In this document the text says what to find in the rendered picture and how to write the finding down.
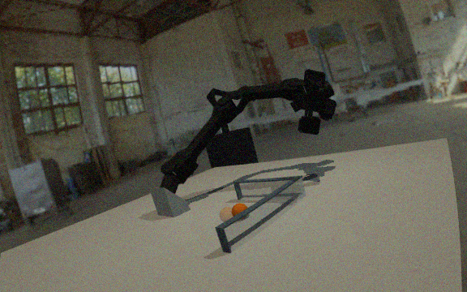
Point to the clear low corner walls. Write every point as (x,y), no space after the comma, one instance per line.
(250,225)

